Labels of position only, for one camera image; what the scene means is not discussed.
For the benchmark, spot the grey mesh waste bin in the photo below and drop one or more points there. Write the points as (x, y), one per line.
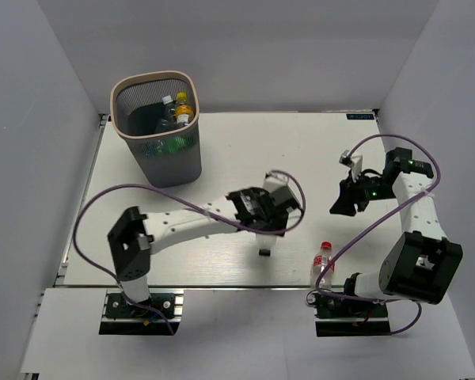
(135, 108)

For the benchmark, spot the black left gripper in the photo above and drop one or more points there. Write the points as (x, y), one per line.
(277, 224)

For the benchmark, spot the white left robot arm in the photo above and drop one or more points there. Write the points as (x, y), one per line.
(135, 236)

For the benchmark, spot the blue table corner label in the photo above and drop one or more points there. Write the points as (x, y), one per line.
(360, 116)

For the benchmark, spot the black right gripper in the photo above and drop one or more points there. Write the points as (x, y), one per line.
(344, 204)

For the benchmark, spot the red cap clear bottle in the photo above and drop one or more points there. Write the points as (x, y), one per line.
(319, 263)

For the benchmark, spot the orange label clear bottle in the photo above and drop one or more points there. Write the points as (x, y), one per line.
(184, 112)

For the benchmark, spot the green Sprite bottle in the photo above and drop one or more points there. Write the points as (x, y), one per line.
(169, 146)

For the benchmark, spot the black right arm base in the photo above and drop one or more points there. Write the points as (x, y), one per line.
(335, 317)

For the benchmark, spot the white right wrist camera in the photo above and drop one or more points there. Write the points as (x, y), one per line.
(354, 161)

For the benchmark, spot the clear unlabelled plastic bottle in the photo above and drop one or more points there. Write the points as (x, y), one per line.
(167, 123)

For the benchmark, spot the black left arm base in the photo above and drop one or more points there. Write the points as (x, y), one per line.
(120, 318)

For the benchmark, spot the black label water bottle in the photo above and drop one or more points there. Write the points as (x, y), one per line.
(265, 244)

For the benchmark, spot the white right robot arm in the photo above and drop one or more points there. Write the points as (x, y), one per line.
(422, 263)

